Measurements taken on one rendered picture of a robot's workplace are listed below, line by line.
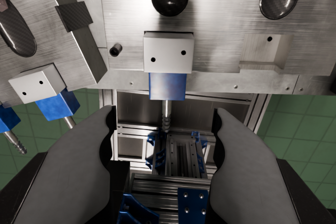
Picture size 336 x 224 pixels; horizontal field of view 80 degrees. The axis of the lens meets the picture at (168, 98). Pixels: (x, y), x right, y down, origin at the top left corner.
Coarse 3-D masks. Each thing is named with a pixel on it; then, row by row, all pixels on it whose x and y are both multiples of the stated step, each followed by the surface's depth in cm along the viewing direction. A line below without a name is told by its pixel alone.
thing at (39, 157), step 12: (36, 156) 8; (24, 168) 7; (36, 168) 7; (12, 180) 7; (24, 180) 7; (0, 192) 7; (12, 192) 7; (24, 192) 7; (0, 204) 6; (12, 204) 6; (0, 216) 6; (12, 216) 6
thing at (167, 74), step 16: (160, 32) 21; (176, 32) 22; (144, 48) 20; (160, 48) 20; (176, 48) 20; (192, 48) 20; (144, 64) 21; (160, 64) 21; (176, 64) 21; (160, 80) 23; (176, 80) 23; (160, 96) 24; (176, 96) 24
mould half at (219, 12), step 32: (128, 0) 20; (192, 0) 20; (224, 0) 20; (256, 0) 20; (320, 0) 20; (128, 32) 22; (224, 32) 22; (256, 32) 22; (288, 32) 22; (320, 32) 21; (128, 64) 23; (192, 64) 23; (224, 64) 23; (288, 64) 23; (320, 64) 23
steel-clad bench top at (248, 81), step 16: (80, 0) 28; (96, 0) 28; (96, 16) 29; (96, 32) 30; (112, 80) 34; (128, 80) 34; (144, 80) 34; (192, 80) 34; (208, 80) 34; (224, 80) 34; (240, 80) 34; (256, 80) 34; (272, 80) 34; (288, 80) 34; (304, 80) 34; (320, 80) 34
